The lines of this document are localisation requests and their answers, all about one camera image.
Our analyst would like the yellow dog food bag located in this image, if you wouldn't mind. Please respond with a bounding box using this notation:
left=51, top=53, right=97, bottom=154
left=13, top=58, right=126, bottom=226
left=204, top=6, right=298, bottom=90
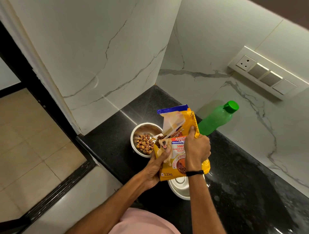
left=153, top=104, right=211, bottom=182

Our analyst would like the person's right hand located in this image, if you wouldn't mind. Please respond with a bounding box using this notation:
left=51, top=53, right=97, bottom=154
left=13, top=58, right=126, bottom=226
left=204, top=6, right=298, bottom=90
left=184, top=125, right=212, bottom=172

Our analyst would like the person's left hand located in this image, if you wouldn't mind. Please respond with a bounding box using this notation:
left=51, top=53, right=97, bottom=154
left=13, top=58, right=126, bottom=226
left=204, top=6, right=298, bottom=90
left=141, top=144, right=172, bottom=191

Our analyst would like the person's right forearm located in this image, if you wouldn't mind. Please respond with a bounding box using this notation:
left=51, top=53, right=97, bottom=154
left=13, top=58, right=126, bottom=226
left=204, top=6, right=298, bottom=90
left=188, top=175, right=226, bottom=234

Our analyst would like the white base cabinet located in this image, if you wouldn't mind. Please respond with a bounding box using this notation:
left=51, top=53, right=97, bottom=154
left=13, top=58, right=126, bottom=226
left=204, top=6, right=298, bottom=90
left=23, top=165, right=122, bottom=234

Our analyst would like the white wall switch panel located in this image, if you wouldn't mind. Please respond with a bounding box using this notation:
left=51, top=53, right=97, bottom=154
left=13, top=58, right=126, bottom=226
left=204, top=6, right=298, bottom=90
left=228, top=46, right=309, bottom=101

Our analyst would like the brown cabinet door with sheet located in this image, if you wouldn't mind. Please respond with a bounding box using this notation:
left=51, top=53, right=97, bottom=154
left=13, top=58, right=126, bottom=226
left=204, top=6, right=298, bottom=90
left=248, top=0, right=309, bottom=31

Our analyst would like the green plastic water bottle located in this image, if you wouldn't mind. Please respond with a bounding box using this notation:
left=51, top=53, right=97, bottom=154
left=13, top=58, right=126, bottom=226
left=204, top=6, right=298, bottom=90
left=197, top=100, right=240, bottom=136

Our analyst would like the black stone threshold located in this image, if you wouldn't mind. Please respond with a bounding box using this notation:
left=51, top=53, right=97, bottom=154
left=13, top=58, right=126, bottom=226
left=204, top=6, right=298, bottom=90
left=0, top=159, right=97, bottom=234

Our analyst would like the round steel bowl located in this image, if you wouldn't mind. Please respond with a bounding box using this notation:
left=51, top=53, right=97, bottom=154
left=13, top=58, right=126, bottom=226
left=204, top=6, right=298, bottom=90
left=130, top=122, right=164, bottom=158
left=168, top=175, right=206, bottom=201

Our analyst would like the person's left forearm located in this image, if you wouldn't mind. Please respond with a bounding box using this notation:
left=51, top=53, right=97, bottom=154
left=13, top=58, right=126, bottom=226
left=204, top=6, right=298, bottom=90
left=65, top=176, right=150, bottom=234

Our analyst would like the person's pink shirt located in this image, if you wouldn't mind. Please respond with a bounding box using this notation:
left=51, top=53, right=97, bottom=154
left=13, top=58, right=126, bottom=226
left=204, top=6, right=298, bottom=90
left=108, top=207, right=182, bottom=234

